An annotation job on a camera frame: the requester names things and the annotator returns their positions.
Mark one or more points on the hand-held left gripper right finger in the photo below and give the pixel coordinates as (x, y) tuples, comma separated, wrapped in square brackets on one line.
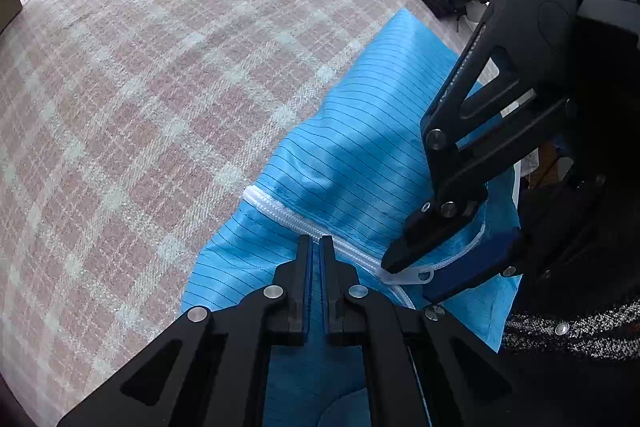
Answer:
[(332, 302)]

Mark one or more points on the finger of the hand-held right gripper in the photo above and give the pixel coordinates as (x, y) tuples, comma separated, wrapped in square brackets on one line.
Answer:
[(470, 272), (450, 177)]

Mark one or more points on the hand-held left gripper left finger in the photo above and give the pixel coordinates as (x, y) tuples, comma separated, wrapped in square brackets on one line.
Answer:
[(295, 292)]

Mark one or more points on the blue pinstriped work coat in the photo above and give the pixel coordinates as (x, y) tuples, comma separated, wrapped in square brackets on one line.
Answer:
[(350, 147)]

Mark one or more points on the person's black sequined clothing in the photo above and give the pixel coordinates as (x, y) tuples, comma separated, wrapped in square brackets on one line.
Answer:
[(575, 382)]

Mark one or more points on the pink plaid blanket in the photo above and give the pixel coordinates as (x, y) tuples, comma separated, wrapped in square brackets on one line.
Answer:
[(150, 107)]

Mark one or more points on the light wooden board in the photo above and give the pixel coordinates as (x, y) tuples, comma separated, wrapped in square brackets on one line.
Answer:
[(9, 2)]

